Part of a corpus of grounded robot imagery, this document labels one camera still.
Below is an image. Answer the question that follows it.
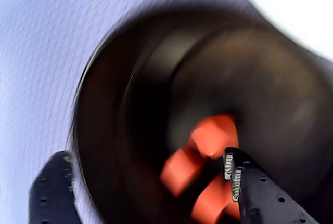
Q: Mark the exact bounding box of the black metal bucket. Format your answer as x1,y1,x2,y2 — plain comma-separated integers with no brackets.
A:
65,8,333,224

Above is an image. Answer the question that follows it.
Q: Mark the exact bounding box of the red cube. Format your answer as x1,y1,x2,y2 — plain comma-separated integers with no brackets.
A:
191,177,241,224
160,147,206,199
191,114,240,160

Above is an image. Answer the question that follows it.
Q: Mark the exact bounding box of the white round plate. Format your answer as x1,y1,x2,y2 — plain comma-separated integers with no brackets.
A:
228,0,333,60

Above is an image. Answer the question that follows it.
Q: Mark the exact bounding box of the blue woven table cloth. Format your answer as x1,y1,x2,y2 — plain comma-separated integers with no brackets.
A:
0,0,287,224

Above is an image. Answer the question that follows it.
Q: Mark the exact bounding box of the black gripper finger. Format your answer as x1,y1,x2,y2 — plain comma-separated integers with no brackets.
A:
223,147,319,224
28,150,86,224

